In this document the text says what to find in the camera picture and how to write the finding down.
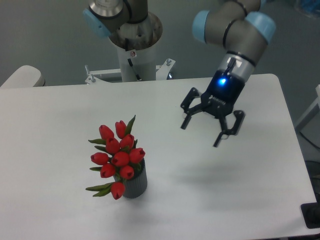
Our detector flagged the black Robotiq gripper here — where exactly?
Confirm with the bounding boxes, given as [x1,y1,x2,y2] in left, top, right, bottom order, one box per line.
[180,70,245,148]

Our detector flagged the red tulip bouquet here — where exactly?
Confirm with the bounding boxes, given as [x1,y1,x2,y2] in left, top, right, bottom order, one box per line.
[85,117,146,197]

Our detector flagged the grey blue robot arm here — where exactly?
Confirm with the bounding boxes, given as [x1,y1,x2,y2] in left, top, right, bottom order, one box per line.
[82,0,276,147]

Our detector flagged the dark grey ribbed vase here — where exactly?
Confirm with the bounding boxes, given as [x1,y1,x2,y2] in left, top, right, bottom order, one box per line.
[110,159,148,200]

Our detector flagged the white furniture at right edge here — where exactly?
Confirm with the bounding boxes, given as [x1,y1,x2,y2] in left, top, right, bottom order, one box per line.
[294,85,320,131]

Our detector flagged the black device at table edge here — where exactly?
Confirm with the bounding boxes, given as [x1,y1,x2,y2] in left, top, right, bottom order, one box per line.
[300,202,320,229]

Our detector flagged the beige chair back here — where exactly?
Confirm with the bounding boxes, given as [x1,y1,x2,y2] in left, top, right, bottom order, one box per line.
[0,65,46,89]

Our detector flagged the white pedestal base frame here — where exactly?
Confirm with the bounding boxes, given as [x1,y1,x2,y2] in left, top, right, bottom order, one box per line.
[85,58,176,85]

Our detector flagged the black pedestal cable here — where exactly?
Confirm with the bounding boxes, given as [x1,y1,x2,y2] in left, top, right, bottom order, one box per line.
[127,58,142,82]

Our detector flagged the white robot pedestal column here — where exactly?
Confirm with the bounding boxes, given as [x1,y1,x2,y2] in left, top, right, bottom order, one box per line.
[116,46,156,83]

